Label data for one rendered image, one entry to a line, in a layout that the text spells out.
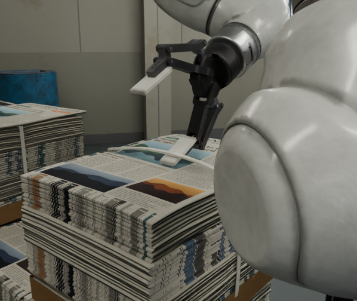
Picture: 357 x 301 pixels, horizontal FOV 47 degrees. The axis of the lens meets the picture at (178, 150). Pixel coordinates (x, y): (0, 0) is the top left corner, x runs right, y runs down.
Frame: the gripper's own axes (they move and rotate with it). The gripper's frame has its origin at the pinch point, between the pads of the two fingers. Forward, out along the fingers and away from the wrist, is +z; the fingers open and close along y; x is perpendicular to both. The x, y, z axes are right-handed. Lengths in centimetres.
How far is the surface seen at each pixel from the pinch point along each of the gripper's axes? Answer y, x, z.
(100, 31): 109, 343, -255
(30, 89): 110, 327, -136
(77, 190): -0.5, 1.7, 15.8
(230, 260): 17.4, -13.4, 7.5
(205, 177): 7.3, -7.9, 1.4
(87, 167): 3.1, 9.2, 9.1
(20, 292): 20.3, 19.9, 27.0
